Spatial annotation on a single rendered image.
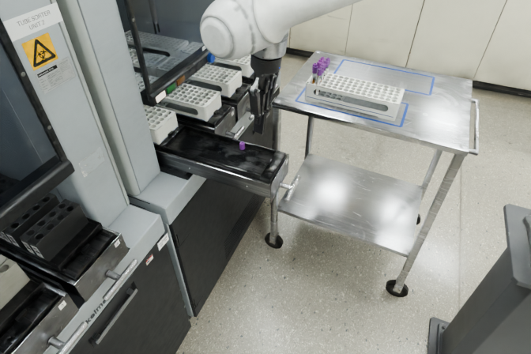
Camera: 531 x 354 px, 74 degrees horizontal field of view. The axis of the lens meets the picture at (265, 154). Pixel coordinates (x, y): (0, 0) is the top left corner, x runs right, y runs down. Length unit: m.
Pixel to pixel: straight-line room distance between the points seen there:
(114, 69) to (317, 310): 1.22
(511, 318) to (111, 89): 1.17
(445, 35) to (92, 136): 2.72
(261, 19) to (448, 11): 2.53
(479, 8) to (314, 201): 2.01
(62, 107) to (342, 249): 1.39
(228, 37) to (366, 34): 2.60
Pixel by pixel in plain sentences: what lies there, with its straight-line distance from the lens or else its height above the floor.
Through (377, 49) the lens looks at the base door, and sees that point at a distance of 3.20.
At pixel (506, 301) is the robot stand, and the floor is 0.54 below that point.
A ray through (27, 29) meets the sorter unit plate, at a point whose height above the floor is 1.23.
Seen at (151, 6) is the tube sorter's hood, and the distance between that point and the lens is 0.91.
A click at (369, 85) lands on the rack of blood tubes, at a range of 1.21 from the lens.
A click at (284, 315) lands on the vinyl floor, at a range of 1.60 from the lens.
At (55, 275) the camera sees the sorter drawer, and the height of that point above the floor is 0.81.
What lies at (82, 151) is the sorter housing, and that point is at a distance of 0.83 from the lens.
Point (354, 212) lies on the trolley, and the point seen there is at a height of 0.28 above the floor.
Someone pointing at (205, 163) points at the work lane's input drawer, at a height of 0.80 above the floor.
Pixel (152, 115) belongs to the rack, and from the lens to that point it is 1.09.
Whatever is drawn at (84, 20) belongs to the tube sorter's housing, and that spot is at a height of 1.21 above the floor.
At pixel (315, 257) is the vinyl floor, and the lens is 1.75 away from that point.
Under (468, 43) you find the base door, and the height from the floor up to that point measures 0.36.
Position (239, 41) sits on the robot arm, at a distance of 0.63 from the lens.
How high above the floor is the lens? 1.45
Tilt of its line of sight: 41 degrees down
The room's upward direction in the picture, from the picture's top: straight up
